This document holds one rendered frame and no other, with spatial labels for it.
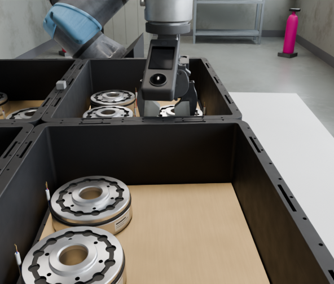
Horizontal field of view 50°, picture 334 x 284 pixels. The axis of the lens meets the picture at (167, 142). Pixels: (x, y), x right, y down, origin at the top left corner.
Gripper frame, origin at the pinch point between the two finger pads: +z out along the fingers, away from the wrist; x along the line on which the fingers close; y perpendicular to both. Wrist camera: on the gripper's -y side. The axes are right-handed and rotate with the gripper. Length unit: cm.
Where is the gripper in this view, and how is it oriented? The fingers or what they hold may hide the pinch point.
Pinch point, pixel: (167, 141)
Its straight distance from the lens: 63.7
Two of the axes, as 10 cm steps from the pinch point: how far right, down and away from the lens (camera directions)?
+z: 0.0, 9.0, 4.4
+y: 0.6, -4.4, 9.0
